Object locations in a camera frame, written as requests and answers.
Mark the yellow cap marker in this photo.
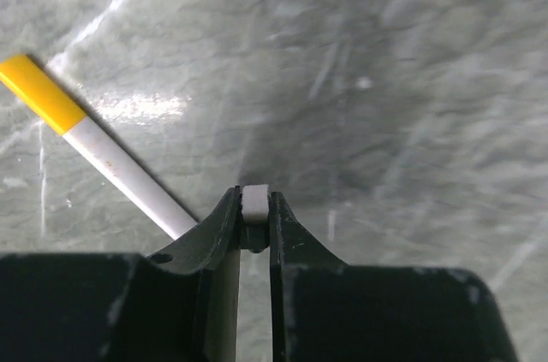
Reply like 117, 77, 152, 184
1, 55, 196, 240

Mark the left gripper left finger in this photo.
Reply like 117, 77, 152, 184
1, 188, 241, 361

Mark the black cap marker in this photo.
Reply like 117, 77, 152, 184
241, 184, 270, 253

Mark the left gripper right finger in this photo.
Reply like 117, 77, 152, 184
269, 193, 517, 361

